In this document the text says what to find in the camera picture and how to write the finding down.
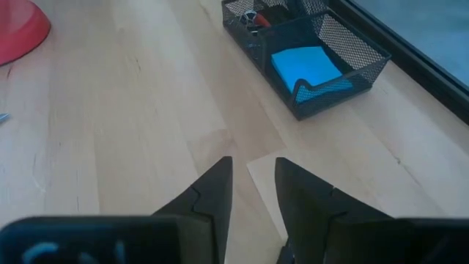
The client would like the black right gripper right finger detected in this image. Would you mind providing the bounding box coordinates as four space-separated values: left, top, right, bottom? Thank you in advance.
274 157 395 264

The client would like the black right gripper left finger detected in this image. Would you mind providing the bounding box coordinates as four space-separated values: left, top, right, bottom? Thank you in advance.
152 156 234 264

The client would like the blue sticky note pad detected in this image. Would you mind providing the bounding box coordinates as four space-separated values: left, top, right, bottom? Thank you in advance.
270 45 355 104

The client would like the black mesh desk organizer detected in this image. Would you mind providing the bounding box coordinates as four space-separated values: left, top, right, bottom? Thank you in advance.
221 0 392 122

